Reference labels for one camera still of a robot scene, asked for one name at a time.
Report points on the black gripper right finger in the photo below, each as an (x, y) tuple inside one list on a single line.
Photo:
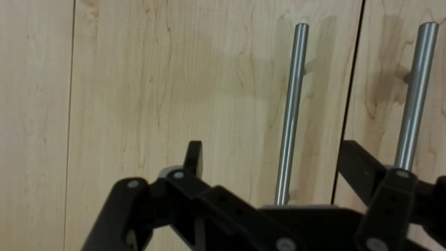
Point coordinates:
[(390, 210)]

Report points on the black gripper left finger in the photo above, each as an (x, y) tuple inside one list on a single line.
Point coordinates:
[(139, 210)]

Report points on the tall light wood cabinet door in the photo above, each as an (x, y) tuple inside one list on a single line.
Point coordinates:
[(32, 116)]

